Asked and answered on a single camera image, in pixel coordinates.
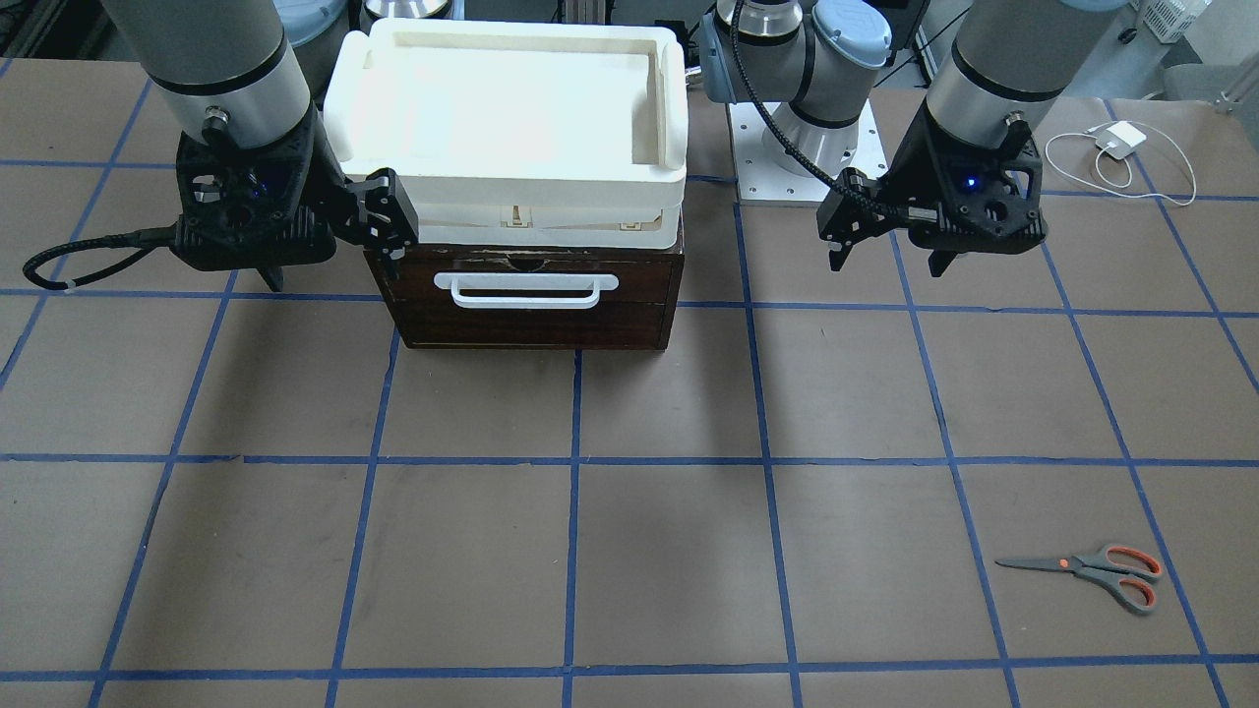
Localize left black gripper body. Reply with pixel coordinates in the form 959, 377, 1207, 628
884, 106, 1045, 257

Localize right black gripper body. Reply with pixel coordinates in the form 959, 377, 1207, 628
175, 105, 342, 270

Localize orange grey scissors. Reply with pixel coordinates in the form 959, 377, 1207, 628
995, 544, 1165, 616

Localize wooden drawer with white handle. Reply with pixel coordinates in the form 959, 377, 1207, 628
381, 260, 674, 310

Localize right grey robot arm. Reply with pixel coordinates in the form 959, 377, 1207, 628
89, 1, 417, 291

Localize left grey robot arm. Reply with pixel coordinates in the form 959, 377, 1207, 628
697, 1, 1121, 276

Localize dark wooden drawer cabinet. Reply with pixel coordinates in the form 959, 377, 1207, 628
365, 237, 685, 350

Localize white power adapter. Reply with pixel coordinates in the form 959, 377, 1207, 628
1094, 121, 1147, 161

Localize white plastic tray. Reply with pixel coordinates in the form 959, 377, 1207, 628
324, 19, 689, 249

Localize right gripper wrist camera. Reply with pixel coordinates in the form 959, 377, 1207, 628
334, 168, 418, 261

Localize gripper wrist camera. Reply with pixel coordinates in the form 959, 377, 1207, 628
334, 168, 418, 261
815, 168, 903, 249

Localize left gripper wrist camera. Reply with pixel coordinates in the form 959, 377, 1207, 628
815, 168, 903, 249

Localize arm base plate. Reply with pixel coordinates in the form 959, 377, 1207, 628
726, 102, 888, 207

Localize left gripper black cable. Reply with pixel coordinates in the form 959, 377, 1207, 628
21, 226, 180, 294

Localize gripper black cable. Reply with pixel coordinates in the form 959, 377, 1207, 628
728, 0, 935, 220
21, 226, 180, 294

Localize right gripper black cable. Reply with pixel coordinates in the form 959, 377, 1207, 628
728, 0, 935, 220

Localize white adapter cable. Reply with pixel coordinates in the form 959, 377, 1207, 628
1044, 125, 1199, 207

